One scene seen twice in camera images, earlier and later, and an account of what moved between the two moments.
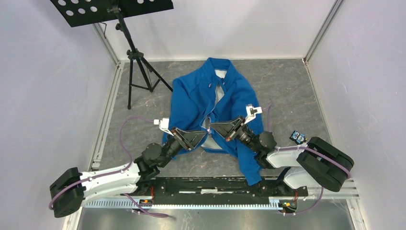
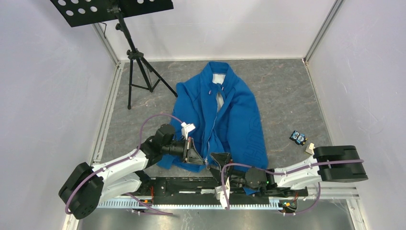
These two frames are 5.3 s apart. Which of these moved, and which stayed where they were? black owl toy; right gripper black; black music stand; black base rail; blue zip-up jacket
Moved: right gripper black; blue zip-up jacket
Stayed: black owl toy; black music stand; black base rail
